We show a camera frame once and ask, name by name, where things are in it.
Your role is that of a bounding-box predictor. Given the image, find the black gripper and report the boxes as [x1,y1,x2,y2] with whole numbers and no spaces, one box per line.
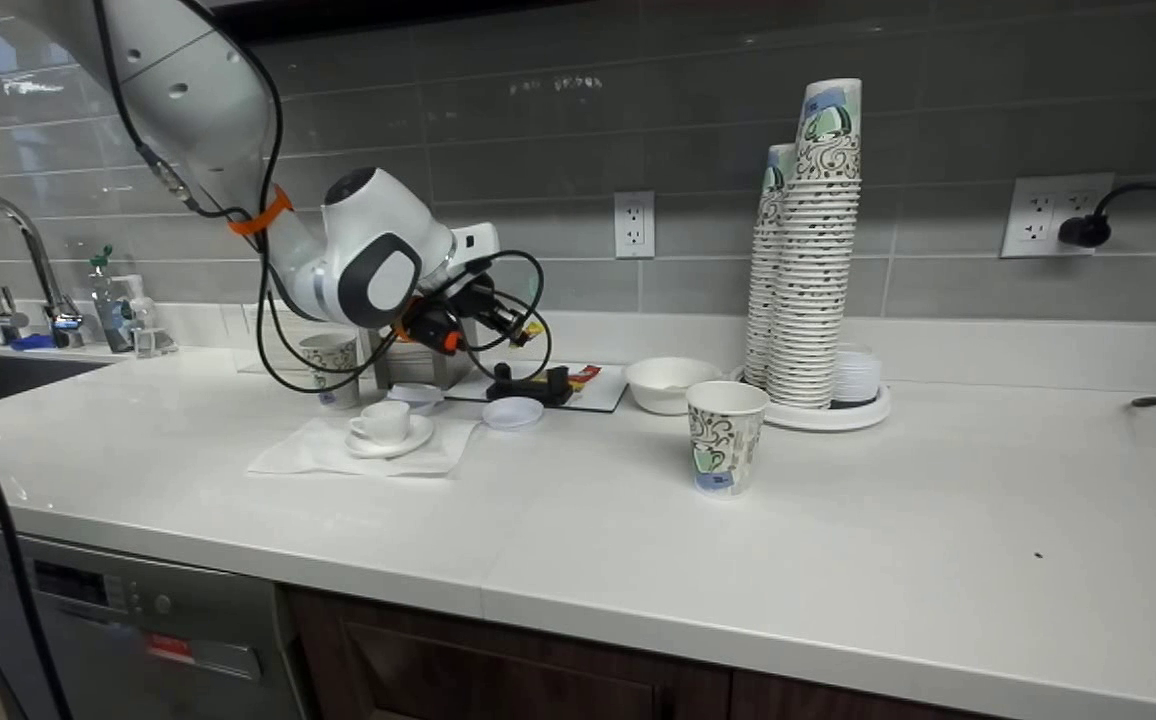
[398,271,527,358]

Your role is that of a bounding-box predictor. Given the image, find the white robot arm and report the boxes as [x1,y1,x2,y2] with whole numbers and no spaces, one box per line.
[0,0,531,358]

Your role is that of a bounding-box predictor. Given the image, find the small white bowl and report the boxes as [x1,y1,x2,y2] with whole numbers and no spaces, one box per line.
[481,395,546,432]

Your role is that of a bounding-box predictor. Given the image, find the red sachets on tray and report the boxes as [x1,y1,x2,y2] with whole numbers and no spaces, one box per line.
[568,365,601,391]

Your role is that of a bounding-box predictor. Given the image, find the grey napkin box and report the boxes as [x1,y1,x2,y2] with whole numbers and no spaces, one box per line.
[378,342,470,390]

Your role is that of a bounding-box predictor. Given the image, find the black object on tray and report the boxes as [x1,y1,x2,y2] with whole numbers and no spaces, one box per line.
[489,370,573,407]

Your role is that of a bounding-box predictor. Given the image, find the white saucer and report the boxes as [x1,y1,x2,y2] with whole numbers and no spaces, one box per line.
[347,418,431,461]

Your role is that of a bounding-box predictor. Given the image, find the white cup on saucer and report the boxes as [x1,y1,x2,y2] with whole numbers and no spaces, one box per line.
[354,402,422,446]

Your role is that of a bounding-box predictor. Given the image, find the patterned paper cup back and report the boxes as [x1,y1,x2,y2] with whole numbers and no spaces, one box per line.
[300,331,362,407]

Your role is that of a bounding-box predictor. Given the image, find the patterned paper cup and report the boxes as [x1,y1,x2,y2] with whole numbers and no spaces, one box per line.
[300,331,362,407]
[690,381,770,492]

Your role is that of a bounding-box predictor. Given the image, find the white rectangular tray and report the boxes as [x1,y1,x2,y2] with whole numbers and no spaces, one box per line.
[449,365,626,411]

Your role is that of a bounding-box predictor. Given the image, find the patterned paper cup front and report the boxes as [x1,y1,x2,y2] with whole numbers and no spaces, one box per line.
[690,381,770,492]

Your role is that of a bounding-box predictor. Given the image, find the soap bottle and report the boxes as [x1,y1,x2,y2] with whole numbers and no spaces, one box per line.
[88,250,178,358]

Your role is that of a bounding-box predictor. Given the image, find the short paper cup stack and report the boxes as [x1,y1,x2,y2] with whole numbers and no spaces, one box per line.
[744,145,794,386]

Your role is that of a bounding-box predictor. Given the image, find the chrome tall faucet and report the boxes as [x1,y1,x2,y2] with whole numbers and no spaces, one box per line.
[0,197,84,350]

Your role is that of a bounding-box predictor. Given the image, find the white lid stack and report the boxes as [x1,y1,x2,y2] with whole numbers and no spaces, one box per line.
[831,352,883,404]

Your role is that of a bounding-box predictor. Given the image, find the tall paper cup stack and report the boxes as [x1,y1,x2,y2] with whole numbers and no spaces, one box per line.
[770,76,865,407]

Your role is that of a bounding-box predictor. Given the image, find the white round plate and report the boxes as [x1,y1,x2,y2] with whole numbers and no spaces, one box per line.
[766,390,898,432]

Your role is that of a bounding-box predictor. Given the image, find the chrome small faucet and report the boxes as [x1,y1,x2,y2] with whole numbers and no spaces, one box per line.
[0,285,30,350]

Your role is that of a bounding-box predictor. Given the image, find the stainless dishwasher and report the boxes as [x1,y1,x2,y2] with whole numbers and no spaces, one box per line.
[0,537,317,720]

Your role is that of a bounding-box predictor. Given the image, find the white wall outlet middle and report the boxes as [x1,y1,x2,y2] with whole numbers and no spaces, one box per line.
[611,191,655,256]

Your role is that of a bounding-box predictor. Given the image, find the white wall outlet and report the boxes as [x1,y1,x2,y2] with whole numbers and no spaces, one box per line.
[1001,172,1112,260]
[611,191,655,256]

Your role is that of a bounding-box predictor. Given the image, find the white wall outlet right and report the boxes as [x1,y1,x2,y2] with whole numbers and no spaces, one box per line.
[1001,172,1112,260]

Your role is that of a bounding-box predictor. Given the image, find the black plug and cable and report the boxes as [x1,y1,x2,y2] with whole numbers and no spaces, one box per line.
[1057,182,1156,252]

